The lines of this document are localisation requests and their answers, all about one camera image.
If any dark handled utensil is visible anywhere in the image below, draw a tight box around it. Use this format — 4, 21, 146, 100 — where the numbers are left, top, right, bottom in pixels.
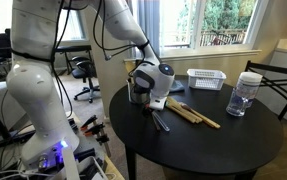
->
145, 104, 171, 133

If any silver utensil holder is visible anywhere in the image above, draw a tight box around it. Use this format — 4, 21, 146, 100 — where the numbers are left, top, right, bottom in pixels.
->
128, 79, 151, 105

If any flat wooden spatula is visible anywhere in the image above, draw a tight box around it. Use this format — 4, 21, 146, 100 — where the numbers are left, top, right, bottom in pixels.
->
165, 95, 204, 124

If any blue cloth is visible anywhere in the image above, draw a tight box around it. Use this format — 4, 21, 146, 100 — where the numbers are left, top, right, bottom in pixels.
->
169, 79, 186, 94

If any black office chair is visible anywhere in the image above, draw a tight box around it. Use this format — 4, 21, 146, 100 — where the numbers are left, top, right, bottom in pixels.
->
70, 55, 102, 104

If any black clamp with orange tips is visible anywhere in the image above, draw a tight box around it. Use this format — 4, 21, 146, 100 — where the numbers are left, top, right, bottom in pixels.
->
84, 122, 113, 158
80, 114, 99, 132

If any white plastic basket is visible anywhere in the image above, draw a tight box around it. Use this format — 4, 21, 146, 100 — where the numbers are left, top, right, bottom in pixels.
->
186, 68, 227, 91

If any long wooden spoon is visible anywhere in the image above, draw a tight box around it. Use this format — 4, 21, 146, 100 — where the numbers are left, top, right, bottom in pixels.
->
178, 101, 222, 130

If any grey blue curtain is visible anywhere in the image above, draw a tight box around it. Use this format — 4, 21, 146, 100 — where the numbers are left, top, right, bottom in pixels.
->
129, 0, 162, 59

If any black table leg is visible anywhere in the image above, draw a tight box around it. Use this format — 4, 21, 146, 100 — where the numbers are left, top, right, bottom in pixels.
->
125, 144, 138, 180

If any black side desk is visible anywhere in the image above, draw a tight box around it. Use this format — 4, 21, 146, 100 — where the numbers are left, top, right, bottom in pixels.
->
55, 44, 93, 76

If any wooden deck railing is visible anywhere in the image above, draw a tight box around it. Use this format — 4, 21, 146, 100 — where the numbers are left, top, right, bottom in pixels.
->
198, 28, 248, 47

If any clear glass mug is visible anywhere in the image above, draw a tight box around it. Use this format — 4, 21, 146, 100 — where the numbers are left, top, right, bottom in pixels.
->
225, 87, 253, 118

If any white plastic box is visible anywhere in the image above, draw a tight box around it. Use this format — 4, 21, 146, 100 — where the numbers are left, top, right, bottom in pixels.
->
58, 146, 109, 180

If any white lidded canister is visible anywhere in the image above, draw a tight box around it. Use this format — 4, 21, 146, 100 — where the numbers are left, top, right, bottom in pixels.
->
236, 71, 264, 108

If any dark wooden chair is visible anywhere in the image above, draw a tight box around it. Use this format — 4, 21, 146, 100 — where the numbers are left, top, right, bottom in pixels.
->
244, 60, 287, 122

